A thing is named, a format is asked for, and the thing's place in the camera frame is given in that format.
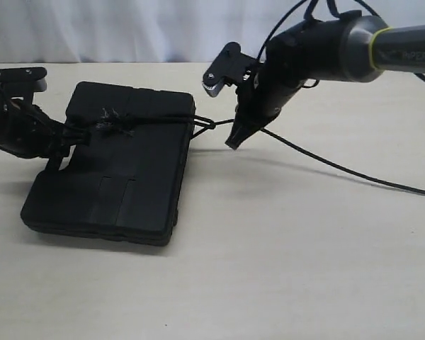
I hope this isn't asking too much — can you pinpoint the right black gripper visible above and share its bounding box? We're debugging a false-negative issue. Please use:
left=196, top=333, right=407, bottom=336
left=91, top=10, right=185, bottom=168
left=225, top=81, right=283, bottom=149

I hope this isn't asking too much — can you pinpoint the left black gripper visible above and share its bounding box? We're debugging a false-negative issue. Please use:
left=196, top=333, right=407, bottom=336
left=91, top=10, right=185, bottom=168
left=0, top=102, right=91, bottom=161

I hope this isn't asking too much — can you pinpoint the black cord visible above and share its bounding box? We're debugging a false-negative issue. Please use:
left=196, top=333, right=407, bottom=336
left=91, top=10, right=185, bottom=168
left=56, top=106, right=425, bottom=198

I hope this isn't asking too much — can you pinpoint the black plastic carrying case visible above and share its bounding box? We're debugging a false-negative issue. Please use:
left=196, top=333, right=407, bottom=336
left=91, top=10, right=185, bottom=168
left=21, top=81, right=196, bottom=247

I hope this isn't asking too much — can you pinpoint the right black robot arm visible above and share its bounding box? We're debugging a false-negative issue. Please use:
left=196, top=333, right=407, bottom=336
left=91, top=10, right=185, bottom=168
left=225, top=16, right=425, bottom=149

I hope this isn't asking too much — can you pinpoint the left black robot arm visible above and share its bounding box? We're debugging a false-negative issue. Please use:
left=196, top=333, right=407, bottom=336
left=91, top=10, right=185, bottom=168
left=0, top=86, right=91, bottom=159

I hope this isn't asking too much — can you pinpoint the white curtain backdrop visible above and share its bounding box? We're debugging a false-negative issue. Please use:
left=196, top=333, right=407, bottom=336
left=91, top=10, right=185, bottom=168
left=0, top=0, right=425, bottom=65

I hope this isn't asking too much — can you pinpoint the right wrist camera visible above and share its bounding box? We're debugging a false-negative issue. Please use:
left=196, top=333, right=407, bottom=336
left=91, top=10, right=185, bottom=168
left=202, top=42, right=256, bottom=98

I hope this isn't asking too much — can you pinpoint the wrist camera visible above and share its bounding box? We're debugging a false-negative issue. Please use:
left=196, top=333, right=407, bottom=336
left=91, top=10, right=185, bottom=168
left=0, top=67, right=47, bottom=96
left=202, top=42, right=256, bottom=98

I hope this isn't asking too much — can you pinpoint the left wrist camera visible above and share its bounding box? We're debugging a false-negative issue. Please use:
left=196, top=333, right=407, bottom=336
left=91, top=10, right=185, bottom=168
left=0, top=67, right=47, bottom=96

